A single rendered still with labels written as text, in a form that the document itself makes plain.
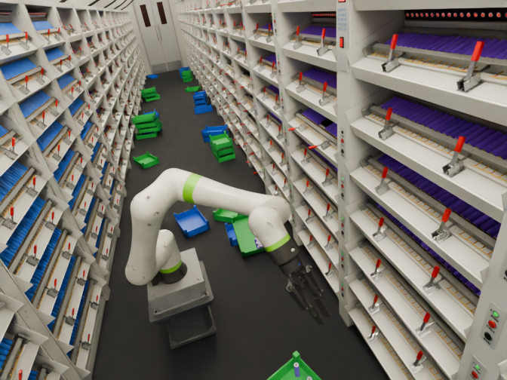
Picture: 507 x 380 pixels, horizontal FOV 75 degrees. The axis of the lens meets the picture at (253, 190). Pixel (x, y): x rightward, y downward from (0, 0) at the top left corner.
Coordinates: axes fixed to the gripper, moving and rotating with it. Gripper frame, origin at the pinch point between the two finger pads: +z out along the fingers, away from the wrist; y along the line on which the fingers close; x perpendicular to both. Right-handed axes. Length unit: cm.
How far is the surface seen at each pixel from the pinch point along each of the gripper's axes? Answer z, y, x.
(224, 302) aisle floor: 4, -19, -98
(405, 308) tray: 18.1, -24.4, 11.5
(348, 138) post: -43, -39, 18
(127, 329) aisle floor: -14, 27, -127
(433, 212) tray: -13.2, -24.2, 38.1
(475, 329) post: 11.1, -5.3, 41.6
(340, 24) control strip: -76, -40, 36
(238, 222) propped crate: -28, -72, -118
